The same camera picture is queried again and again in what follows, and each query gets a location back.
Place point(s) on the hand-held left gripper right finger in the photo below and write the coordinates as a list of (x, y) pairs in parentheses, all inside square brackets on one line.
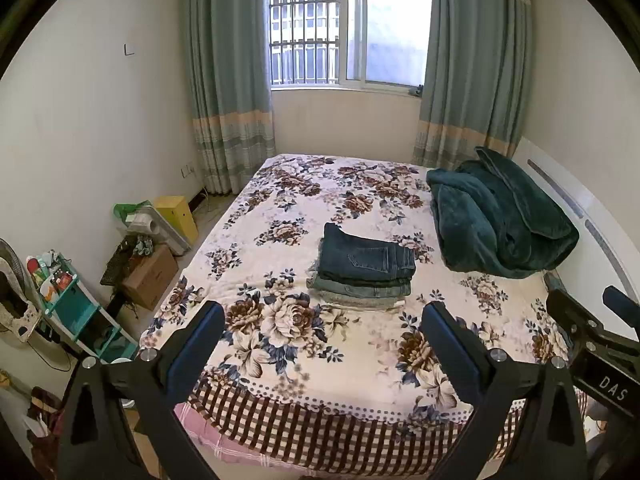
[(450, 347)]

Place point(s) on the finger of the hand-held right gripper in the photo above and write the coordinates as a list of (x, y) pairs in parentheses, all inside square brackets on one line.
[(620, 302)]

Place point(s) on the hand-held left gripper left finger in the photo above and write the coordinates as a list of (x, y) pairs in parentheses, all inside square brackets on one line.
[(195, 345)]

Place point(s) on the dark blue jeans pants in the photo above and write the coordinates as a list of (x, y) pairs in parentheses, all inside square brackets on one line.
[(365, 257)]

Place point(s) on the cream pants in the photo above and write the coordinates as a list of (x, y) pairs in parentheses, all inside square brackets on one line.
[(398, 303)]

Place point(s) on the grey fuzzy pants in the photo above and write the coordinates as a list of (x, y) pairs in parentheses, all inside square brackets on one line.
[(360, 302)]

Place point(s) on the grey-blue jeans pants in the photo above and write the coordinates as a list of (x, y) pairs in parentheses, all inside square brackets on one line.
[(360, 288)]

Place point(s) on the pink checkered bed sheet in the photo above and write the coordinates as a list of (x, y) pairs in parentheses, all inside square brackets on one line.
[(200, 425)]

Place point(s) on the brown cardboard box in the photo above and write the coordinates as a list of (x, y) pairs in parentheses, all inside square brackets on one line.
[(150, 275)]

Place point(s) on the floral checkered bed blanket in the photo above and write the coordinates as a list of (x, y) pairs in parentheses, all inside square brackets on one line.
[(300, 360)]

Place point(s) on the white flat appliance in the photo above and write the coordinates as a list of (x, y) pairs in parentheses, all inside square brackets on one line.
[(165, 237)]

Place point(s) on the teal storage rack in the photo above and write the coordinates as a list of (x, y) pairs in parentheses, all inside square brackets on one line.
[(75, 305)]

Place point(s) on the yellow box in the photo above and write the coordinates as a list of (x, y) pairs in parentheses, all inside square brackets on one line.
[(177, 217)]

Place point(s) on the dark green plush blanket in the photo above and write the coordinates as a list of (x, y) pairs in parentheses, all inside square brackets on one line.
[(500, 220)]

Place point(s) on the white bed headboard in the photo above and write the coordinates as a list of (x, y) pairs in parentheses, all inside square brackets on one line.
[(565, 175)]

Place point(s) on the green plastic bag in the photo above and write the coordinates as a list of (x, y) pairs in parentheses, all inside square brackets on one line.
[(125, 210)]

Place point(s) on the red checkered bag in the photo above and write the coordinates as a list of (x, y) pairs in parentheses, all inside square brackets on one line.
[(45, 410)]

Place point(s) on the covered standing fan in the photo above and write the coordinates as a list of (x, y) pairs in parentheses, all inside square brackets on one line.
[(15, 305)]

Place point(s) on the teal striped curtain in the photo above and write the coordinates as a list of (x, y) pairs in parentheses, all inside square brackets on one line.
[(475, 60), (225, 85)]

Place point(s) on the barred window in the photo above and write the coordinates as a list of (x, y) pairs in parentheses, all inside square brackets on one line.
[(390, 35)]

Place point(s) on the wall socket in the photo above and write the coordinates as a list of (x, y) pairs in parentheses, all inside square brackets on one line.
[(187, 170)]

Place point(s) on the wall switch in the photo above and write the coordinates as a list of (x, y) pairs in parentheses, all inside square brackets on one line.
[(129, 50)]

